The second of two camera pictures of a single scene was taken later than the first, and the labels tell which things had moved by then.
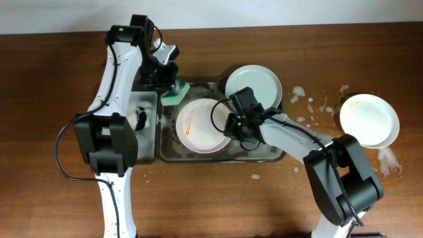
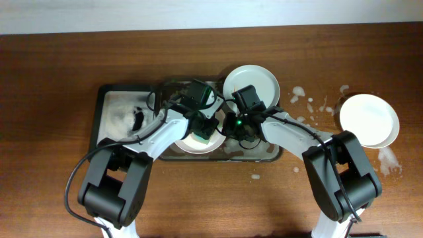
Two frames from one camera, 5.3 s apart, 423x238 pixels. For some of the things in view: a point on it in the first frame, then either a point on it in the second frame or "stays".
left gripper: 169,78 -> 209,130
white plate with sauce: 372,118 stays
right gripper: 229,129 stays
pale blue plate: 266,84 stays
